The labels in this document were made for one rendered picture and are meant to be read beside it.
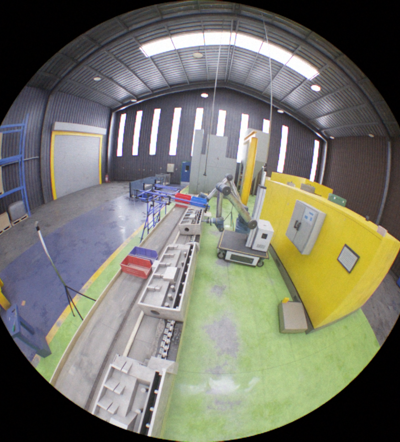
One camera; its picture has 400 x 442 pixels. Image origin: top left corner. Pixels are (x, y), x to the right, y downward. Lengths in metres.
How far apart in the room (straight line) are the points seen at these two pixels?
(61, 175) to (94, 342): 11.19
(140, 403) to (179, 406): 0.93
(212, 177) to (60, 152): 11.02
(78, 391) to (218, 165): 9.23
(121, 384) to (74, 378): 0.51
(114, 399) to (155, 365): 0.42
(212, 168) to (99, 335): 8.53
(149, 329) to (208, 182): 8.18
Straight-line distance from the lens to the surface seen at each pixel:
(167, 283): 1.35
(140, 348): 1.28
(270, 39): 9.46
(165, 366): 0.98
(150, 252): 1.85
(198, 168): 8.58
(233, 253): 2.99
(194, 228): 2.33
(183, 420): 2.05
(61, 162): 11.82
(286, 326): 2.36
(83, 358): 1.44
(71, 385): 1.51
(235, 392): 2.07
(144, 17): 8.73
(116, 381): 1.12
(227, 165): 8.65
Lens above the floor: 1.96
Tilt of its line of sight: 23 degrees down
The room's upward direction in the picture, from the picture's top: 7 degrees clockwise
